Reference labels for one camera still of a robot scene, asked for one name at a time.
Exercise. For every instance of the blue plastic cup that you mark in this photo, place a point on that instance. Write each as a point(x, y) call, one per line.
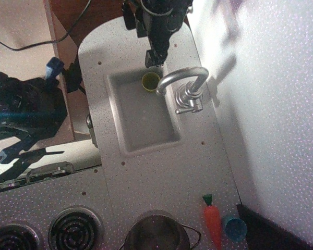
point(234, 228)

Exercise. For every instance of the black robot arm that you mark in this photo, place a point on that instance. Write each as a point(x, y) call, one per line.
point(156, 20)

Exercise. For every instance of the black stove burner right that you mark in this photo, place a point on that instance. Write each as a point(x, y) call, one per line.
point(76, 227)

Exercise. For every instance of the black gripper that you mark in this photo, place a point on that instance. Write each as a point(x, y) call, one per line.
point(158, 35)

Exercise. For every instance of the black stove burner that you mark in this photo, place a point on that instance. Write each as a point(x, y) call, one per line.
point(76, 227)
point(17, 236)

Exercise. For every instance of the silver cabinet door handle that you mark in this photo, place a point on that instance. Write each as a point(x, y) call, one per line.
point(91, 130)

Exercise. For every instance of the silver metal pot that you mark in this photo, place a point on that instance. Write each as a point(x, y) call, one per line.
point(159, 232)

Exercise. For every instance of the yellow-green plastic cup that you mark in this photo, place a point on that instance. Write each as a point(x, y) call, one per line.
point(150, 81)

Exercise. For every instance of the orange toy carrot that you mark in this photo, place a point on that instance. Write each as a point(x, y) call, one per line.
point(213, 220)

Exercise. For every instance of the silver toy faucet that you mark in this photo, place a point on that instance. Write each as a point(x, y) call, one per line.
point(188, 96)

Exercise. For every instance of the black stove burner left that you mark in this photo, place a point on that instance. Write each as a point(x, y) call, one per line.
point(17, 236)

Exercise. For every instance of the grey toy sink basin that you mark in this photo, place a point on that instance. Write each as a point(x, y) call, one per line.
point(144, 121)

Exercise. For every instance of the blue clamp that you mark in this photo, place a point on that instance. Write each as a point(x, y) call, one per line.
point(52, 69)

